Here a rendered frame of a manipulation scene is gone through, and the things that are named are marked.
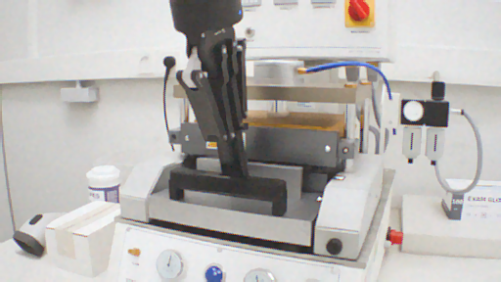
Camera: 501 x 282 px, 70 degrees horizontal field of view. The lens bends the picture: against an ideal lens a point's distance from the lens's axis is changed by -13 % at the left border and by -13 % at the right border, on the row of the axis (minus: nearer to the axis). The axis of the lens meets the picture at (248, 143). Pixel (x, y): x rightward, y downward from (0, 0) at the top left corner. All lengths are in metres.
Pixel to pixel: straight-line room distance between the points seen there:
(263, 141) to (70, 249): 0.45
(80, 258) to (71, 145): 0.92
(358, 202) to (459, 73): 0.72
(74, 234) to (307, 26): 0.58
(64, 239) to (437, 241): 0.76
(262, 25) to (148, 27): 0.69
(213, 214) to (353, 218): 0.17
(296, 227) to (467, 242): 0.54
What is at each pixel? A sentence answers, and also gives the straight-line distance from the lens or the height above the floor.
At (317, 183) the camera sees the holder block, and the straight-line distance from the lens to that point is 0.56.
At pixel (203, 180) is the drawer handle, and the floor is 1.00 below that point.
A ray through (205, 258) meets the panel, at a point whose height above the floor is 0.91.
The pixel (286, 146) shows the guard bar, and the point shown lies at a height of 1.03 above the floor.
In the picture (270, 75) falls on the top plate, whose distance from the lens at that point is 0.60.
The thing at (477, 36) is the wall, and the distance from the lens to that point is 1.19.
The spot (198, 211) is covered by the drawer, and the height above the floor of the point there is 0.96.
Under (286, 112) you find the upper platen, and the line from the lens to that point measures 0.63.
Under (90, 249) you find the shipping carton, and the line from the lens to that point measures 0.79.
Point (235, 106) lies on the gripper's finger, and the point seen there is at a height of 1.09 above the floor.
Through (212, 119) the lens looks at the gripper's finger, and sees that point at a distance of 0.43.
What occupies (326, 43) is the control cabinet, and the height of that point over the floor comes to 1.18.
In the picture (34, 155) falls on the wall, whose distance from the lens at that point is 1.88.
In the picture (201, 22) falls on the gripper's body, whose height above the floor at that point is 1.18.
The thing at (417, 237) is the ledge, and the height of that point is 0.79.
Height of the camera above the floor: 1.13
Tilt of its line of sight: 10 degrees down
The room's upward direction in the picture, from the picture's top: straight up
